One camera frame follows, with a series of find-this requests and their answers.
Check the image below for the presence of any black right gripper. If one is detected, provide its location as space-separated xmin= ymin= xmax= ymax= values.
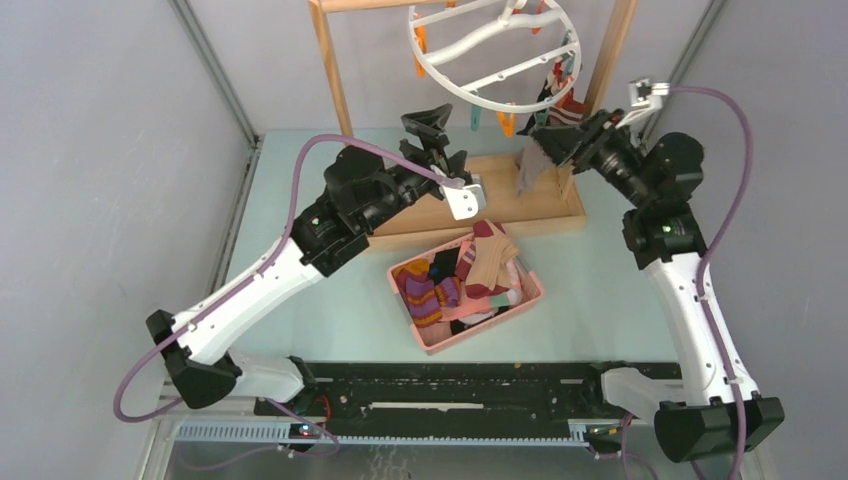
xmin=528 ymin=109 xmax=653 ymax=209

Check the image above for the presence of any orange cuffed grey sock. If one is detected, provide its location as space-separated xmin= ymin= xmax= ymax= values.
xmin=547 ymin=90 xmax=586 ymax=126

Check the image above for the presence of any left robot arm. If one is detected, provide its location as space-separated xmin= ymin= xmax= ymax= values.
xmin=147 ymin=104 xmax=485 ymax=417

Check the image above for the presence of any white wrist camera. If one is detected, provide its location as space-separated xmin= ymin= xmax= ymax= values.
xmin=440 ymin=174 xmax=488 ymax=221
xmin=617 ymin=77 xmax=671 ymax=128

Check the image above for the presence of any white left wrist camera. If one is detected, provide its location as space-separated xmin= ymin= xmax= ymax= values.
xmin=440 ymin=174 xmax=488 ymax=221

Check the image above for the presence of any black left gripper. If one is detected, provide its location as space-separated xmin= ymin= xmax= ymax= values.
xmin=360 ymin=106 xmax=468 ymax=234

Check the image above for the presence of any pink mint sock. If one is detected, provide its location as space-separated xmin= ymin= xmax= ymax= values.
xmin=440 ymin=292 xmax=520 ymax=326

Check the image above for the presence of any teal left clothespin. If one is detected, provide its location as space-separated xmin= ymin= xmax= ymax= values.
xmin=469 ymin=104 xmax=483 ymax=132

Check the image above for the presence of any wooden hanger stand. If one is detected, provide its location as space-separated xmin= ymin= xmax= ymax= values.
xmin=308 ymin=0 xmax=639 ymax=220

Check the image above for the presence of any purple striped sock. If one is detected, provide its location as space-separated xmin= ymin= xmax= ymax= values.
xmin=391 ymin=258 xmax=462 ymax=328

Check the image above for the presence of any orange front clothespin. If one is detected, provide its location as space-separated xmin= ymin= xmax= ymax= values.
xmin=496 ymin=111 xmax=516 ymax=138

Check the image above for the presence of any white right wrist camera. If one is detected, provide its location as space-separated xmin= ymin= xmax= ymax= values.
xmin=617 ymin=77 xmax=671 ymax=128

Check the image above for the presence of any white round clip hanger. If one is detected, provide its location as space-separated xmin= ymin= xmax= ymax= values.
xmin=416 ymin=1 xmax=576 ymax=105

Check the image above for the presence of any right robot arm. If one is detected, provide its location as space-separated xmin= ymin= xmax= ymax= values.
xmin=531 ymin=110 xmax=785 ymax=463

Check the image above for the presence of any orange clothespin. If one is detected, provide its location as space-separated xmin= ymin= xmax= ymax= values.
xmin=496 ymin=111 xmax=516 ymax=138
xmin=413 ymin=35 xmax=427 ymax=78

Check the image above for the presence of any pink plastic basket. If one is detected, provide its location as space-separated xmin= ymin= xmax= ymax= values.
xmin=387 ymin=230 xmax=545 ymax=355

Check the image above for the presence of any beige red striped sock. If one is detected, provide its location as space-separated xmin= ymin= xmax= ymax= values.
xmin=455 ymin=220 xmax=519 ymax=299

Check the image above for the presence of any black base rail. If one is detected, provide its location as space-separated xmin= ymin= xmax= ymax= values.
xmin=254 ymin=359 xmax=637 ymax=440

